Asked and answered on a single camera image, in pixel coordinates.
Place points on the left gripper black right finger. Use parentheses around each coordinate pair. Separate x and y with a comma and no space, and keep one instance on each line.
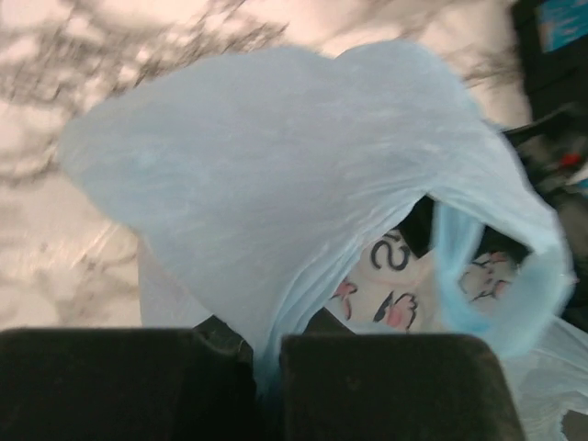
(344,386)

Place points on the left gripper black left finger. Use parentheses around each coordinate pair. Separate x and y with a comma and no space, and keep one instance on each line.
(127,384)

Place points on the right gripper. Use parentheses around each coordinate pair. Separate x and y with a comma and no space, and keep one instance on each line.
(553,150)

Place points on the blue plastic bag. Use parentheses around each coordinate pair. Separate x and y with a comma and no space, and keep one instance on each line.
(269,184)

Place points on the black toolbox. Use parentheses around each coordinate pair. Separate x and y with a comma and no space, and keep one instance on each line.
(551,39)

